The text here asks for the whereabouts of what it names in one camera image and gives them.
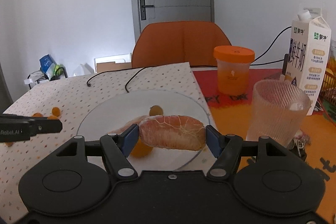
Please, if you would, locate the medium orange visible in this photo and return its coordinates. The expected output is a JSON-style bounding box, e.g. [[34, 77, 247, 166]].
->
[[32, 113, 43, 118]]

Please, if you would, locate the small mandarin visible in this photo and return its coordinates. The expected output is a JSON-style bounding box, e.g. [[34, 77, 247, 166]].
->
[[47, 115, 59, 120], [51, 107, 61, 117]]

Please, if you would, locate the large orange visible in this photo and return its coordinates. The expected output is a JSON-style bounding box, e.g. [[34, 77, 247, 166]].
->
[[130, 138, 153, 158]]

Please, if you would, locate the peeled pomelo segment front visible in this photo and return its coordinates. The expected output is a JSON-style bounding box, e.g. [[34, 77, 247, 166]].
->
[[108, 115, 149, 134]]

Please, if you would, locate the peeled pomelo segment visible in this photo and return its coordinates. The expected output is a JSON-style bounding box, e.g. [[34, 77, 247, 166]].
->
[[108, 115, 149, 134], [138, 115, 206, 151]]

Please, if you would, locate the peeled pomelo segment back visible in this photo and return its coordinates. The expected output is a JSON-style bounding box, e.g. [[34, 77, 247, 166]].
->
[[138, 115, 206, 151]]

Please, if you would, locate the floral white tablecloth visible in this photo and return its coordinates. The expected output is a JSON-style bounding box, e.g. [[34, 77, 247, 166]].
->
[[1, 63, 215, 223]]

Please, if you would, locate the white ceramic bowl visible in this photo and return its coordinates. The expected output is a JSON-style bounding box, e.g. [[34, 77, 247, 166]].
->
[[77, 90, 213, 173]]

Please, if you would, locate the ribbed clear glass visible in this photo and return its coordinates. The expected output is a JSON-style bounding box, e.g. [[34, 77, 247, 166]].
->
[[246, 79, 311, 147]]

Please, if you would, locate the blue white bag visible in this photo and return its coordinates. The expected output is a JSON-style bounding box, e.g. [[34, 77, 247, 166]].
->
[[39, 54, 56, 79]]

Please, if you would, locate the black metal shelf rack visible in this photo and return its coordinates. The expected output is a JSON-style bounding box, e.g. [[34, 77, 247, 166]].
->
[[31, 65, 68, 84]]

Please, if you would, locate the orange red table mat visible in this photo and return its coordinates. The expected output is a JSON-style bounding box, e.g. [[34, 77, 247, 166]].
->
[[194, 68, 335, 223]]

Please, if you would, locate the clear plastic bag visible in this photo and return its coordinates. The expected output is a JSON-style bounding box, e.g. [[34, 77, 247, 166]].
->
[[72, 64, 95, 77]]

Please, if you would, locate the cardboard sheet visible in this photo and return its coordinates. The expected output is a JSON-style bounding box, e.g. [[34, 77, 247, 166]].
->
[[96, 62, 132, 73]]

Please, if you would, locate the orange lidded cup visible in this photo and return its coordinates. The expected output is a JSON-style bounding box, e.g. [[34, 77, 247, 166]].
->
[[214, 46, 255, 96]]

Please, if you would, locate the black power adapter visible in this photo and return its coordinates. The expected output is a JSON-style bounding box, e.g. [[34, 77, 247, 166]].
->
[[282, 53, 289, 75]]

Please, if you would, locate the white framed board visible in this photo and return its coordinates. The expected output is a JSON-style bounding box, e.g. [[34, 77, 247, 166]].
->
[[94, 53, 131, 73]]

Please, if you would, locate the white milk carton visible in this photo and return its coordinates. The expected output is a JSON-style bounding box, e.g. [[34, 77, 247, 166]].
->
[[285, 3, 331, 115]]

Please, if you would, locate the orange chair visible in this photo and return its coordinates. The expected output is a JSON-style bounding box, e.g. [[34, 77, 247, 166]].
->
[[131, 21, 231, 68]]

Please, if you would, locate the black usb cable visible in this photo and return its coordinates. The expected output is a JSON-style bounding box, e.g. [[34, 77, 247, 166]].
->
[[87, 66, 148, 88]]

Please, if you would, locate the black charger cable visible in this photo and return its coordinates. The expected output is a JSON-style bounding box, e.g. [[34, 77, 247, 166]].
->
[[125, 65, 158, 93]]

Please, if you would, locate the black door handle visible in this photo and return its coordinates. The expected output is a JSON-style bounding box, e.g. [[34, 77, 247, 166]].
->
[[139, 0, 155, 20]]

